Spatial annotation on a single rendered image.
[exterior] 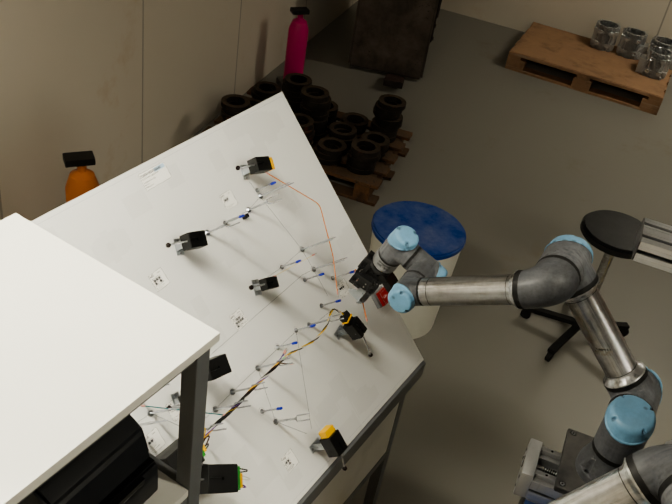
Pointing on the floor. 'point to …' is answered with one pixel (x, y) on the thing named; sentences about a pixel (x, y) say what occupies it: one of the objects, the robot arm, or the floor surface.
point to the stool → (609, 226)
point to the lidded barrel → (418, 218)
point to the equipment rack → (88, 362)
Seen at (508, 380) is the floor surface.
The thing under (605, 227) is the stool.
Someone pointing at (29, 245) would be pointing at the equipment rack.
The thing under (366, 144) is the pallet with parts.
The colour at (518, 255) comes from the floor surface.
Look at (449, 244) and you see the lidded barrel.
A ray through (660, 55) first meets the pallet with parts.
